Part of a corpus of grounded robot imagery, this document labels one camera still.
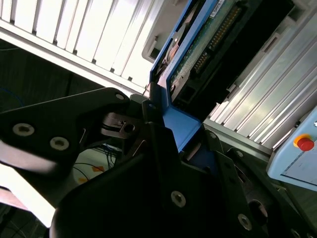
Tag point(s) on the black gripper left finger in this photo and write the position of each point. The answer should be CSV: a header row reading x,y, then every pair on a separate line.
x,y
49,124

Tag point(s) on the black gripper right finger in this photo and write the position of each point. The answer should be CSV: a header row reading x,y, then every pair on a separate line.
x,y
232,173

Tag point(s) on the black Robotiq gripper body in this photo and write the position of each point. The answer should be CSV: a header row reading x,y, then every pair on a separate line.
x,y
119,210

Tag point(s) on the hard disk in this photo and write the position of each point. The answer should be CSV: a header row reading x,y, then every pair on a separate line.
x,y
183,119

